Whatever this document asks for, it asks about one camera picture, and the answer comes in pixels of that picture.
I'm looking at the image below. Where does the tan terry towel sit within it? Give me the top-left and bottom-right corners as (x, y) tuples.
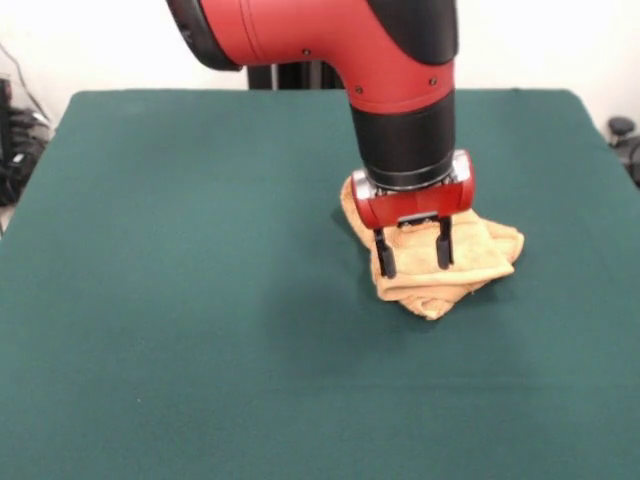
(333, 174), (526, 321)

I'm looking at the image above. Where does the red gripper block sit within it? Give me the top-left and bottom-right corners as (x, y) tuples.
(350, 149), (476, 278)

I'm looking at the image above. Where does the dark stand base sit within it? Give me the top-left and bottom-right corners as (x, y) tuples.
(607, 115), (640, 189)

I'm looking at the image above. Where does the black equipment pile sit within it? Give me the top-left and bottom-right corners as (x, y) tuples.
(0, 77), (54, 207)

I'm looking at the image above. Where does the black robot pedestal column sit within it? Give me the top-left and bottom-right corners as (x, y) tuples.
(247, 62), (347, 92)

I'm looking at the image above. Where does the dark green table cloth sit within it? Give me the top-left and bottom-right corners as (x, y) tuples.
(0, 88), (640, 480)

